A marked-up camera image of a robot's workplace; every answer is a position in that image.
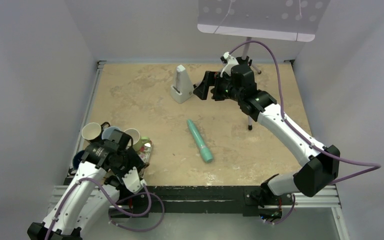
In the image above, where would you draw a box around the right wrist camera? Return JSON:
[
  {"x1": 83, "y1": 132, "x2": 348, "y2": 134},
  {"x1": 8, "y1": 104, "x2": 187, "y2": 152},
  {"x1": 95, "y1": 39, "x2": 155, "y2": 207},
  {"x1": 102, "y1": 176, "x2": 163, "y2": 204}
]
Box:
[{"x1": 220, "y1": 51, "x2": 239, "y2": 77}]

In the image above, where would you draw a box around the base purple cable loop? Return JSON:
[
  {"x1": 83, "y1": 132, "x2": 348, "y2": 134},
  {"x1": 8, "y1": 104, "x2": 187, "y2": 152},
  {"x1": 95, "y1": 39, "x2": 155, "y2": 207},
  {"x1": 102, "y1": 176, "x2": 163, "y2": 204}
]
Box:
[{"x1": 107, "y1": 192, "x2": 166, "y2": 233}]

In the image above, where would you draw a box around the floral tray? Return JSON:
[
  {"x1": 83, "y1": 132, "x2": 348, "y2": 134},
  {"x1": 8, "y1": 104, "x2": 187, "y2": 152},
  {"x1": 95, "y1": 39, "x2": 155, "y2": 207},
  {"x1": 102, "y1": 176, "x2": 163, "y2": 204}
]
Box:
[{"x1": 137, "y1": 141, "x2": 153, "y2": 166}]

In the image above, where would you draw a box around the light grey footed mug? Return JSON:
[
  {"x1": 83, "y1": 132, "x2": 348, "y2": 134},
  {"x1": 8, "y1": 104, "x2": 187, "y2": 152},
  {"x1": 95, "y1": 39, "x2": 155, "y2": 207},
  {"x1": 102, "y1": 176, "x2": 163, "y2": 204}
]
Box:
[{"x1": 101, "y1": 126, "x2": 121, "y2": 140}]

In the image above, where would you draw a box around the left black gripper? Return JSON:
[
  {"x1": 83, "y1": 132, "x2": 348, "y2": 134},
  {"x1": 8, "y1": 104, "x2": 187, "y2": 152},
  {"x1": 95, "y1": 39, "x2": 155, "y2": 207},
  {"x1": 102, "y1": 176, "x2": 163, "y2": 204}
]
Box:
[{"x1": 110, "y1": 147, "x2": 145, "y2": 185}]

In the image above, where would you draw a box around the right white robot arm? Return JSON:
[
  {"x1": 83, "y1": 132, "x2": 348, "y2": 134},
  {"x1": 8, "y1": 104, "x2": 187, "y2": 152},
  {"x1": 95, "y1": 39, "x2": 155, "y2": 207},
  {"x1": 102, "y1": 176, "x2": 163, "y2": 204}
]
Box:
[{"x1": 193, "y1": 64, "x2": 340, "y2": 204}]

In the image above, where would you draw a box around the dark blue mug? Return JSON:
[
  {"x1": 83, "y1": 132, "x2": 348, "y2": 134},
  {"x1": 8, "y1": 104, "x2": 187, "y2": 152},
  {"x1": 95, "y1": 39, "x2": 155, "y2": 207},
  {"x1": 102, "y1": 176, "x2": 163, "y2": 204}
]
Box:
[{"x1": 72, "y1": 150, "x2": 85, "y2": 170}]

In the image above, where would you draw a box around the teal cylindrical bottle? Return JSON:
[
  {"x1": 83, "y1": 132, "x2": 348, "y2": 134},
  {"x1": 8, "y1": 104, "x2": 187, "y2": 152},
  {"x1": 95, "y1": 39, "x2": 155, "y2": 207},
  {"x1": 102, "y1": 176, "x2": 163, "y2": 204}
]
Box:
[{"x1": 186, "y1": 119, "x2": 214, "y2": 163}]

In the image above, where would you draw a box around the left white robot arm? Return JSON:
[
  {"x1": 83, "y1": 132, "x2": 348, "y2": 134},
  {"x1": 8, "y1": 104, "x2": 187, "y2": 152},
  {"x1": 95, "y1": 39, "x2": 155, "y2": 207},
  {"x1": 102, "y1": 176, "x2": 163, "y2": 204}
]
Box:
[{"x1": 27, "y1": 129, "x2": 146, "y2": 240}]

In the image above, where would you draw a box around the perforated white panel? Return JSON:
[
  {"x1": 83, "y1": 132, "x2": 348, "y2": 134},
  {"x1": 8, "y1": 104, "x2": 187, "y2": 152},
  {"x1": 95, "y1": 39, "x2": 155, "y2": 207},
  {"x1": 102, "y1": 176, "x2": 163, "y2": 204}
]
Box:
[{"x1": 197, "y1": 0, "x2": 330, "y2": 43}]

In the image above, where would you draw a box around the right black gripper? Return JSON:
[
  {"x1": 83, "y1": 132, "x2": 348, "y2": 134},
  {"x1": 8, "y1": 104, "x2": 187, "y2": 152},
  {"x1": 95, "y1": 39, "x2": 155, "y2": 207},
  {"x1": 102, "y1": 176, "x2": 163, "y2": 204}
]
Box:
[{"x1": 193, "y1": 71, "x2": 243, "y2": 102}]

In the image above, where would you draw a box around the green mug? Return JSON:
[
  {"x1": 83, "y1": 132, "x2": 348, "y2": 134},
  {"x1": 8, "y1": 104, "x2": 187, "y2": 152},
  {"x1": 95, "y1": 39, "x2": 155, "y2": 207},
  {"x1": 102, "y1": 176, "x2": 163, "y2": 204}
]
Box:
[{"x1": 124, "y1": 128, "x2": 152, "y2": 152}]

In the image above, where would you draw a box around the purple tripod stand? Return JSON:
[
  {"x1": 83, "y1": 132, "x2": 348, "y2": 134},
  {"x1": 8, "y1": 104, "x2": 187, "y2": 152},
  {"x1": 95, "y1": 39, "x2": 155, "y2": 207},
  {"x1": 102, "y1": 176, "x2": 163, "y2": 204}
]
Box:
[{"x1": 241, "y1": 43, "x2": 262, "y2": 131}]

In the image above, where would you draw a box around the aluminium frame rail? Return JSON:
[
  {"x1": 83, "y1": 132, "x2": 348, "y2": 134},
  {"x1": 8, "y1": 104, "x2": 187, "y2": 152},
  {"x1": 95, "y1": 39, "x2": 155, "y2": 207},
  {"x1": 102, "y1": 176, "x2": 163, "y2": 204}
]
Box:
[{"x1": 41, "y1": 60, "x2": 350, "y2": 240}]

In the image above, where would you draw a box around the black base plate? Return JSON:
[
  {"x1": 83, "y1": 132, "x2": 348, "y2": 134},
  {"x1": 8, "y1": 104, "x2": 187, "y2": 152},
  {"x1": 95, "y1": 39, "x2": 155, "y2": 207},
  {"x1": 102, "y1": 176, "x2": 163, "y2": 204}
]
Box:
[{"x1": 112, "y1": 185, "x2": 294, "y2": 220}]

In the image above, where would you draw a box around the white metronome-shaped object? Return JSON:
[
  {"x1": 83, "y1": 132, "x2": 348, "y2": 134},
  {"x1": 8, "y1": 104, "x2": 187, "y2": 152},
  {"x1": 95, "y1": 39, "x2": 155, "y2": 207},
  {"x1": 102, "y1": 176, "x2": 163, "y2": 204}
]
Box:
[{"x1": 170, "y1": 64, "x2": 194, "y2": 104}]

